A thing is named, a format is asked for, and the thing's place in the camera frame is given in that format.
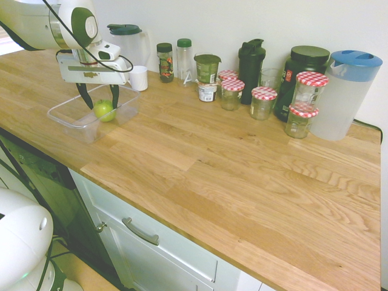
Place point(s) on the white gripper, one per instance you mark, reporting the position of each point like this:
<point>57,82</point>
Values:
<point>75,71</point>

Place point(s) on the green apple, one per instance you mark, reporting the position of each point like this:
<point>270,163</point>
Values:
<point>104,111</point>

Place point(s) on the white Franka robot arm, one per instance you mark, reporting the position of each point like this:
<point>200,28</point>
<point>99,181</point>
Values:
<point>27,30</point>

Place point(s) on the clear plastic container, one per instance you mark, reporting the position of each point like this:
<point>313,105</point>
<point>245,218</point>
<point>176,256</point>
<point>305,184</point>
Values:
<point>127,103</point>

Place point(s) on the white plastic cup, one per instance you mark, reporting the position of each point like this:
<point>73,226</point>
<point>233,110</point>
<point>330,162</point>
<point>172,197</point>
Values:
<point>139,78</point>

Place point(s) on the plastic pitcher dark green lid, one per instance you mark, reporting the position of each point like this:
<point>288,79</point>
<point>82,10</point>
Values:
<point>133,45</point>

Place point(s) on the spice jar black lid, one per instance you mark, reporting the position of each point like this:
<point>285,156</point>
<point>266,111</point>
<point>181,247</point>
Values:
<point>165,65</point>

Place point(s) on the clear bottle green cap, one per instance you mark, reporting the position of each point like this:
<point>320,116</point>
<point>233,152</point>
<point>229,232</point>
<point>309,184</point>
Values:
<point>185,63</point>

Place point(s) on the white yogurt cup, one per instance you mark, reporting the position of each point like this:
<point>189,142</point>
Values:
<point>208,91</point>

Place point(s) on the green yogurt cup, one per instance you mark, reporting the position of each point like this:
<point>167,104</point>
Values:
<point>206,68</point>

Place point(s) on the window blind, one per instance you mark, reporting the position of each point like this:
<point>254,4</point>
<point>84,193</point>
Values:
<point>3,41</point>

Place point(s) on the metal cabinet knob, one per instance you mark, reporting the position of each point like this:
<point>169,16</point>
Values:
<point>102,226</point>

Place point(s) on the black shaker bottle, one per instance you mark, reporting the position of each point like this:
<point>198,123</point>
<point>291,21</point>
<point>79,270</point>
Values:
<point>250,69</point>

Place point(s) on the white drawer front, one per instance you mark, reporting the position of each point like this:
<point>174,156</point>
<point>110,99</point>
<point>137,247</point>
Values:
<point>169,248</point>

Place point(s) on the clear drinking glass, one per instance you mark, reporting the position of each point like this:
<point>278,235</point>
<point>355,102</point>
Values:
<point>271,78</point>

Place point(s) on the black protein powder tub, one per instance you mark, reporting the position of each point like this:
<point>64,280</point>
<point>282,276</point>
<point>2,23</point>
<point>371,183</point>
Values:
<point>303,62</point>

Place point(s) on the tall glass jar checkered lid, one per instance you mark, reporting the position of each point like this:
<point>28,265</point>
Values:
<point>310,91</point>

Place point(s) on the plastic pitcher blue lid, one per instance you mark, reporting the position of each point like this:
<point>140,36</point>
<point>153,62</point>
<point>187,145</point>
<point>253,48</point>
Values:
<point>345,97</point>

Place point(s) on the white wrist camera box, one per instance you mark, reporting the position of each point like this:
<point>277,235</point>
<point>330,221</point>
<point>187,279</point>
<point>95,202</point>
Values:
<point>106,51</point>

